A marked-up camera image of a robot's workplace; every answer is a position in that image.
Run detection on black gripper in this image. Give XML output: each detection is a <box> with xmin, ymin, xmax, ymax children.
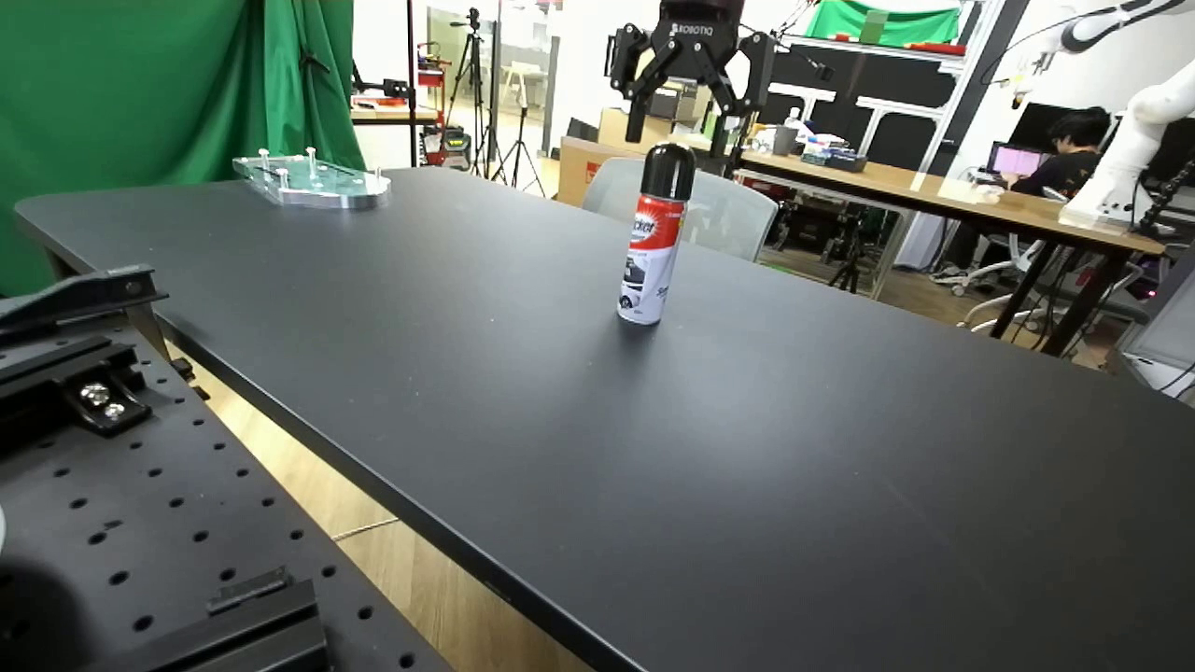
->
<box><xmin>624</xmin><ymin>0</ymin><xmax>777</xmax><ymax>146</ymax></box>

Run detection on black spray can cap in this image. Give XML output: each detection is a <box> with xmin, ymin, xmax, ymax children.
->
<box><xmin>637</xmin><ymin>143</ymin><xmax>701</xmax><ymax>200</ymax></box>

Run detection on brown cardboard box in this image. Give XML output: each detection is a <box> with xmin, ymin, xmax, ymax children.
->
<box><xmin>553</xmin><ymin>104</ymin><xmax>675</xmax><ymax>207</ymax></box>

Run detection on black shelf unit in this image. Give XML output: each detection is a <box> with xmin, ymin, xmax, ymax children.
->
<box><xmin>762</xmin><ymin>34</ymin><xmax>968</xmax><ymax>171</ymax></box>

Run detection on green cloth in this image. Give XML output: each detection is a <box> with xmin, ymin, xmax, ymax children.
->
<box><xmin>803</xmin><ymin>0</ymin><xmax>971</xmax><ymax>51</ymax></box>

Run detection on red white spray can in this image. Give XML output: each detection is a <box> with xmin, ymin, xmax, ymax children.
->
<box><xmin>612</xmin><ymin>191</ymin><xmax>686</xmax><ymax>332</ymax></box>

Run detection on small black tripod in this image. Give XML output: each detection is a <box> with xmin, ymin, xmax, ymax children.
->
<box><xmin>824</xmin><ymin>200</ymin><xmax>880</xmax><ymax>300</ymax></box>

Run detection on long wooden desk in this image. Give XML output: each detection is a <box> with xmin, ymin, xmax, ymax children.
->
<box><xmin>731</xmin><ymin>146</ymin><xmax>1174</xmax><ymax>357</ymax></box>

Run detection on laptop with pink screen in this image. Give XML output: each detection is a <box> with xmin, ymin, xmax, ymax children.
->
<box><xmin>985</xmin><ymin>137</ymin><xmax>1057</xmax><ymax>191</ymax></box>

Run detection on clear acrylic plate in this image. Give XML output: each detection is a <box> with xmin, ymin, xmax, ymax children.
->
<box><xmin>232</xmin><ymin>146</ymin><xmax>392</xmax><ymax>214</ymax></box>

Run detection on green screen curtain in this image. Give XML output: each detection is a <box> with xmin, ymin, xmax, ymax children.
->
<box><xmin>0</xmin><ymin>0</ymin><xmax>371</xmax><ymax>300</ymax></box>

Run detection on black flat plate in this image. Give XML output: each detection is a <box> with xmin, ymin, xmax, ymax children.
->
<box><xmin>0</xmin><ymin>260</ymin><xmax>163</xmax><ymax>352</ymax></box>

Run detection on black clamp silver screws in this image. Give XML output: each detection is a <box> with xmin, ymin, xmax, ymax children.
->
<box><xmin>54</xmin><ymin>346</ymin><xmax>157</xmax><ymax>435</ymax></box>

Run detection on black perforated breadboard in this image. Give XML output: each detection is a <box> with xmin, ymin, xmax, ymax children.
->
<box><xmin>0</xmin><ymin>332</ymin><xmax>453</xmax><ymax>672</ymax></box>

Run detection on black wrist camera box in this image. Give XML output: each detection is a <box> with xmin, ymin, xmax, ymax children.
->
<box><xmin>606</xmin><ymin>21</ymin><xmax>651</xmax><ymax>98</ymax></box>

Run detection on black camera tripod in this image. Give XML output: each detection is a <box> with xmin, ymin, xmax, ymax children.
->
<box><xmin>480</xmin><ymin>47</ymin><xmax>553</xmax><ymax>196</ymax></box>
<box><xmin>443</xmin><ymin>5</ymin><xmax>497</xmax><ymax>163</ymax></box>

